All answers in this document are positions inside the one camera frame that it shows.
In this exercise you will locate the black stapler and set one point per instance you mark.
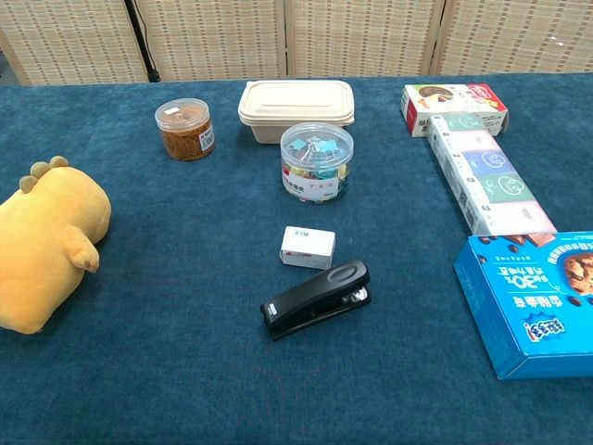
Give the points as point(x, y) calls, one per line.
point(319, 296)

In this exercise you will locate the clear jar of binder clips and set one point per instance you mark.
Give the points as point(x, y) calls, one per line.
point(315, 162)

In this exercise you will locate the woven folding screen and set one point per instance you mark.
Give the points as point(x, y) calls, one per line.
point(296, 37)

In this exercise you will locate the blue cookie box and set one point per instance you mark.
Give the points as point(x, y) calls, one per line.
point(533, 301)

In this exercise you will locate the blue table cloth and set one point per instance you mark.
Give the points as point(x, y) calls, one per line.
point(185, 324)

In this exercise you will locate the clear jar of rubber bands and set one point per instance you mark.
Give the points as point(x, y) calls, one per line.
point(185, 134)

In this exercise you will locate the yellow dinosaur plush toy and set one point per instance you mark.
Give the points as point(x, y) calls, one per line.
point(41, 241)

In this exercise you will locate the long pastel tissue pack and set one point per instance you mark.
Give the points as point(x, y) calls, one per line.
point(486, 176)

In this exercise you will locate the small white staples box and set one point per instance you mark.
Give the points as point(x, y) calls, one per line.
point(306, 248)

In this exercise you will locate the beige lidded food container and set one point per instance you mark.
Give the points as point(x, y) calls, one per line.
point(296, 106)

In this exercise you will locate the red white cake box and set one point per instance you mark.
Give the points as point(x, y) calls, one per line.
point(445, 99)

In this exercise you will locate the black stand pole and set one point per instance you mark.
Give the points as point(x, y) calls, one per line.
point(141, 41)

